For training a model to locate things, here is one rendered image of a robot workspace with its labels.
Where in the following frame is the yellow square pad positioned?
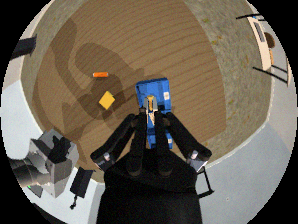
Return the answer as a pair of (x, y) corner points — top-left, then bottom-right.
(99, 91), (116, 109)

